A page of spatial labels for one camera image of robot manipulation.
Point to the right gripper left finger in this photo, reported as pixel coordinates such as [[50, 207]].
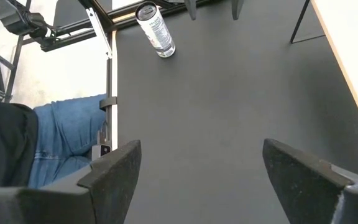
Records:
[[73, 202]]

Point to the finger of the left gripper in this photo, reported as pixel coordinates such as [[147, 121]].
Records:
[[192, 7], [237, 7]]

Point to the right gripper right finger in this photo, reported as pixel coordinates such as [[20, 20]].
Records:
[[315, 199]]

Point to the silver beverage can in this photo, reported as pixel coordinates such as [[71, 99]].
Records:
[[157, 31]]

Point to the small white black device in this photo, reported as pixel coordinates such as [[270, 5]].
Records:
[[101, 151]]

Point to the person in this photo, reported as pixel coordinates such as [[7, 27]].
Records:
[[61, 133]]

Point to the black table mat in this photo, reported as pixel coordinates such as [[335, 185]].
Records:
[[213, 109]]

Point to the dark grey mounted device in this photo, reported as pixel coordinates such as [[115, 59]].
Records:
[[17, 18]]

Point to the silver metal bracket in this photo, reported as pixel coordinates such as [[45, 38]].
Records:
[[99, 31]]

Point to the wooden shelf black metal frame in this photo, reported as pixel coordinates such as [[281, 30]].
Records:
[[356, 46]]

